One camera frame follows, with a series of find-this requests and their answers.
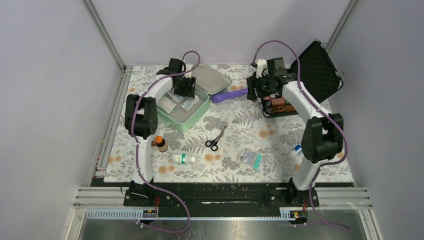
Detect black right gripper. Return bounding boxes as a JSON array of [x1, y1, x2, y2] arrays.
[[246, 71, 275, 101]]

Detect white gauze packet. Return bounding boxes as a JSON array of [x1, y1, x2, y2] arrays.
[[157, 97, 177, 114]]

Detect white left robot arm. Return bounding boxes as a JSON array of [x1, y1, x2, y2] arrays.
[[124, 58, 200, 191]]

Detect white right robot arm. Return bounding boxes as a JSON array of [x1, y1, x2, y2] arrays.
[[247, 57, 344, 206]]

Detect mint green medicine case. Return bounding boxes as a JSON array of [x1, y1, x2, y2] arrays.
[[155, 63, 233, 133]]

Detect purple cylindrical tube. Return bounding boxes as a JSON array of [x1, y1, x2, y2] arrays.
[[211, 88, 248, 103]]

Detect black poker chip case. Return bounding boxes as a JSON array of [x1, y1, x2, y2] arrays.
[[251, 40, 344, 118]]

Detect floral table mat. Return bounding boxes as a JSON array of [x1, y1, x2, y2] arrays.
[[103, 63, 355, 184]]

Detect brown bottle orange cap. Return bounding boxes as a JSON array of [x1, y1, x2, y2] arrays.
[[154, 135, 169, 153]]

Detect black scissors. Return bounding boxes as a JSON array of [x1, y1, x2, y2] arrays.
[[205, 125, 228, 152]]

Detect white bottle green label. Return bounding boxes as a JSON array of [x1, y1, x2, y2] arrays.
[[172, 153, 196, 165]]

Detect small bag teal strip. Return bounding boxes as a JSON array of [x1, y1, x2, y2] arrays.
[[237, 148, 263, 169]]

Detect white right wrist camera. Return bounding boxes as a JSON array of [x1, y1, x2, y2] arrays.
[[256, 59, 269, 79]]

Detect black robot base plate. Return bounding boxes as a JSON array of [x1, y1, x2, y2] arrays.
[[123, 182, 320, 218]]

